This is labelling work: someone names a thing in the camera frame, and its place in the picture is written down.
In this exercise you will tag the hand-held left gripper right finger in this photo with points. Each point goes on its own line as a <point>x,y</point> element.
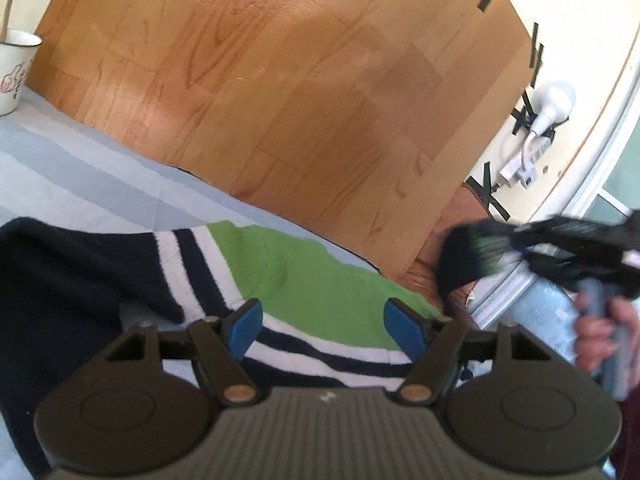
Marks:
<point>404,331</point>

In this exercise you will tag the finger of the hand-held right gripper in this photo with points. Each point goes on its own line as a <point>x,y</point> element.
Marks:
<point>502,231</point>
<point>505,264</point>

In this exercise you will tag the blue striped bed sheet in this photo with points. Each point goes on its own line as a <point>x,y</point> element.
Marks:
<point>75,170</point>

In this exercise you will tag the white power adapter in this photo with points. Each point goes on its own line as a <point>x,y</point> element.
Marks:
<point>522,167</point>

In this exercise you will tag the wooden spoon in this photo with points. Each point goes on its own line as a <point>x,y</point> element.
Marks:
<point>7,17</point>

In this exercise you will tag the wooden laminate board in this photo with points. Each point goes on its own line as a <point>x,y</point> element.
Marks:
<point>260,85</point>

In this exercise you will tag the white floral mug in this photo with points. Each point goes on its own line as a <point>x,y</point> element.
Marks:
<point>15,75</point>

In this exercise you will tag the navy green white striped sweater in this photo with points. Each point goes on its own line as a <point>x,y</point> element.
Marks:
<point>310,280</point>

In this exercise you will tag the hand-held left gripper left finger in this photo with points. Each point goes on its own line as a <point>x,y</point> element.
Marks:
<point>246,329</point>

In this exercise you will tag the white lamp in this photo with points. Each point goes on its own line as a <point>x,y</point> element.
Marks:
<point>552,102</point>

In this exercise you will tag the person's right hand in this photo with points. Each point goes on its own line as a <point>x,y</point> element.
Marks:
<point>592,335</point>

